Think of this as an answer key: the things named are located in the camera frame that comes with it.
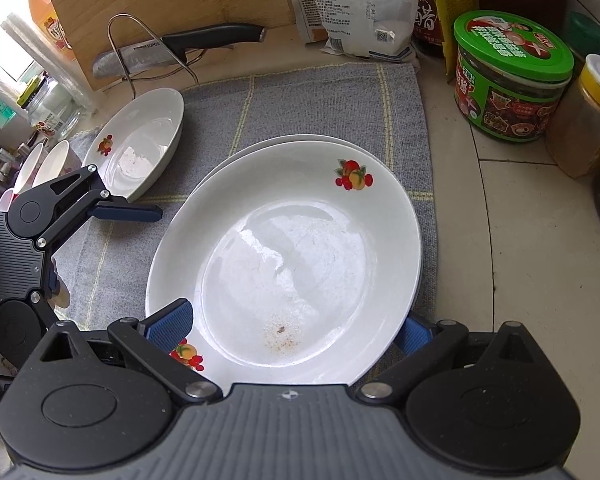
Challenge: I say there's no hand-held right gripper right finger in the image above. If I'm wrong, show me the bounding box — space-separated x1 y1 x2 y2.
355 312 551 407

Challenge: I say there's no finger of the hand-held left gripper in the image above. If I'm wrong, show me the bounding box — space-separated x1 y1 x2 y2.
36 165 163 250
29 292 62 332

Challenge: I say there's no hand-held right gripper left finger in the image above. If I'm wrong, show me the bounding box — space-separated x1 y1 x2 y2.
40 298 224 407

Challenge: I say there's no stack of white plates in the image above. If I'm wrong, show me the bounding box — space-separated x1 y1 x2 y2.
82 87 186 202

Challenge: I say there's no white plate fruit print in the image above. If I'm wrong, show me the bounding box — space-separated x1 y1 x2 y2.
145 140 423 388
200 133 424 311

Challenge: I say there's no glass jar yellow green lid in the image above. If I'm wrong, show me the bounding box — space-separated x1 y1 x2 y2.
25 77 88 137

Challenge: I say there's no large plastic wrap roll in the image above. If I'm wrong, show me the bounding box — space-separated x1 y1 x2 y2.
0 10 101 121

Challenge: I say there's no orange cooking oil jug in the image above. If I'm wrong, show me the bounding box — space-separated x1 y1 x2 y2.
27 0 76 63

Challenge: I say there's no bamboo cutting board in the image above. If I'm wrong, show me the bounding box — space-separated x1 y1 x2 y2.
42 0 306 92

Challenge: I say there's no grey checked dish cloth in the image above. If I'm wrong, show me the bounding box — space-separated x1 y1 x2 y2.
50 62 438 341

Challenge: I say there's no green lidded sauce jar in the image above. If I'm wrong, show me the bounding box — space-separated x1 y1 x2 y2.
452 10 576 143

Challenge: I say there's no yellow lidded spice jar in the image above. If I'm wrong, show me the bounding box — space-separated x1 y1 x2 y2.
545 54 600 180

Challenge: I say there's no red and white bag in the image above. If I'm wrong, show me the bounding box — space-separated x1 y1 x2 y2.
289 0 331 45

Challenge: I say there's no white and blue bag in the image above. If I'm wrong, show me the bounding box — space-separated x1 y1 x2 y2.
314 0 422 61

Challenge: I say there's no dark soy sauce bottle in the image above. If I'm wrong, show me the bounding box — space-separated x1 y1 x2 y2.
412 0 481 85

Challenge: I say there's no small green capped jar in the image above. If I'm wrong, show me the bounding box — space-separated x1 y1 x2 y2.
564 10 600 63

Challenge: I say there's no steel wire rack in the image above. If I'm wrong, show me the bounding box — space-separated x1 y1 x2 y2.
107 14 201 106

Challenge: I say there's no black handled kitchen knife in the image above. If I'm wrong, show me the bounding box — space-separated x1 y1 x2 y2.
92 23 268 79

